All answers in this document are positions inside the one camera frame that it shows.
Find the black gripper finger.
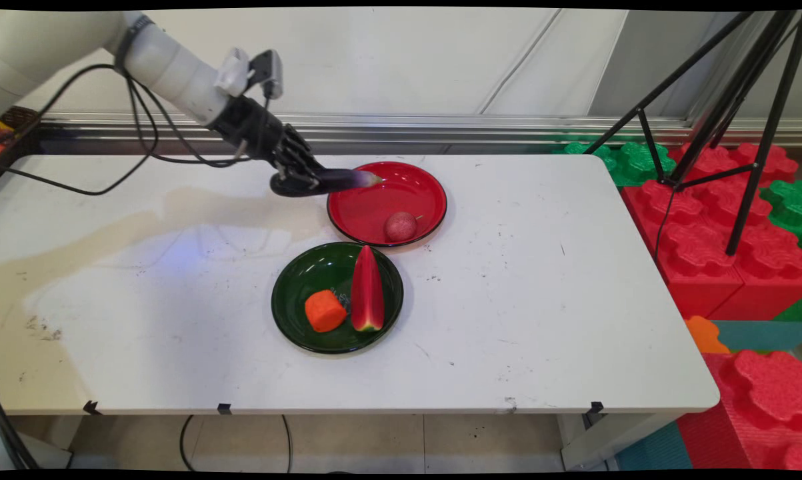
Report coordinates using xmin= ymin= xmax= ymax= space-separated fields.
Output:
xmin=282 ymin=124 xmax=327 ymax=179
xmin=269 ymin=155 xmax=320 ymax=193

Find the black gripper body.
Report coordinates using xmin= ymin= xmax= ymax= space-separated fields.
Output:
xmin=206 ymin=95 xmax=309 ymax=169

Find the dark purple toy eggplant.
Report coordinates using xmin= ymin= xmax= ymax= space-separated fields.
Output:
xmin=270 ymin=167 xmax=383 ymax=199

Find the red round plate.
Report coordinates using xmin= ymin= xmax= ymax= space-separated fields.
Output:
xmin=327 ymin=161 xmax=449 ymax=248

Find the dark green round plate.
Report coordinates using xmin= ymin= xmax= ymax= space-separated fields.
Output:
xmin=271 ymin=241 xmax=405 ymax=355

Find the red toy lychee ball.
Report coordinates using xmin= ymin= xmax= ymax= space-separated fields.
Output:
xmin=383 ymin=211 xmax=419 ymax=243

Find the toy watermelon slice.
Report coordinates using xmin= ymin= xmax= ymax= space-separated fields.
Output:
xmin=351 ymin=245 xmax=386 ymax=333

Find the orange toy carrot chunk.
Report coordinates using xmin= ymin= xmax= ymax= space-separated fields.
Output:
xmin=305 ymin=289 xmax=348 ymax=333

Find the brown wicker basket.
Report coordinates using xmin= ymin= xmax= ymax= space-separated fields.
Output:
xmin=0 ymin=105 xmax=41 ymax=179

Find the green foam block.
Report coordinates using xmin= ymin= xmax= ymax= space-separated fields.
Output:
xmin=563 ymin=140 xmax=679 ymax=189
xmin=759 ymin=179 xmax=802 ymax=251

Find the white table leg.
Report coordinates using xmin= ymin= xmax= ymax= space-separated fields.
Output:
xmin=559 ymin=412 xmax=683 ymax=471

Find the black tripod stand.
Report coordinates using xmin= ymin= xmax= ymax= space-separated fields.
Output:
xmin=583 ymin=10 xmax=802 ymax=257

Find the teal foam mat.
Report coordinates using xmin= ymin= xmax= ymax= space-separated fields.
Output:
xmin=710 ymin=320 xmax=802 ymax=353
xmin=615 ymin=421 xmax=693 ymax=471

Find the large red foam block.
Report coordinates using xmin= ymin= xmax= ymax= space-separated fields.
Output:
xmin=676 ymin=349 xmax=802 ymax=471

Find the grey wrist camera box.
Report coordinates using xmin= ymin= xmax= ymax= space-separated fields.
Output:
xmin=247 ymin=49 xmax=285 ymax=101

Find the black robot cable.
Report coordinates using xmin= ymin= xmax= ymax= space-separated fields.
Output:
xmin=1 ymin=63 xmax=271 ymax=197

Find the aluminium wall rail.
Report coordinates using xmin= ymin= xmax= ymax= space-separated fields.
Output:
xmin=41 ymin=112 xmax=802 ymax=148

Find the grey base plate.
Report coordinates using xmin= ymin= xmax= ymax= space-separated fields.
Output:
xmin=0 ymin=422 xmax=73 ymax=471

